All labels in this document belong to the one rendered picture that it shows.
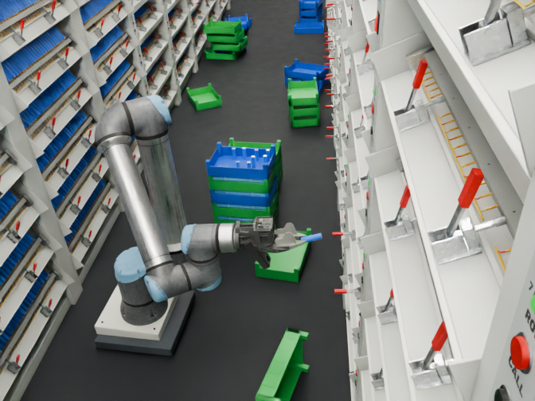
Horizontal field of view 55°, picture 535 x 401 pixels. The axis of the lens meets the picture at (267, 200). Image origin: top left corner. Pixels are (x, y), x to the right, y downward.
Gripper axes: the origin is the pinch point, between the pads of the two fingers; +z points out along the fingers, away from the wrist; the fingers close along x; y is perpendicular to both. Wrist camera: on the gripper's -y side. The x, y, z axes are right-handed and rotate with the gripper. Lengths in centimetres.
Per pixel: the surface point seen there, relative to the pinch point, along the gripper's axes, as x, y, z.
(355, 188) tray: 12.2, 10.4, 16.8
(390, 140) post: -39, 54, 20
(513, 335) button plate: -103, 77, 19
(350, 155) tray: 30.9, 11.3, 16.3
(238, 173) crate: 85, -26, -34
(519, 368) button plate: -105, 77, 19
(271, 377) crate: -18.0, -42.0, -12.1
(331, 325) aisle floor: 23, -63, 7
